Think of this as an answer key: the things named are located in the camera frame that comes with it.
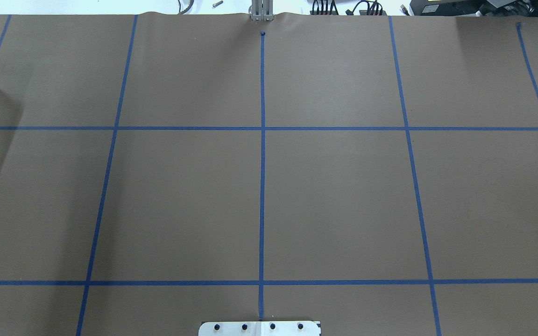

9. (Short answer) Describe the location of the aluminium frame post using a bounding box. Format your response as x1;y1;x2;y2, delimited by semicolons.
248;0;275;21

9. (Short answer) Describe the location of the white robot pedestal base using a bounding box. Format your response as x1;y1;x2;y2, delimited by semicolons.
198;321;322;336

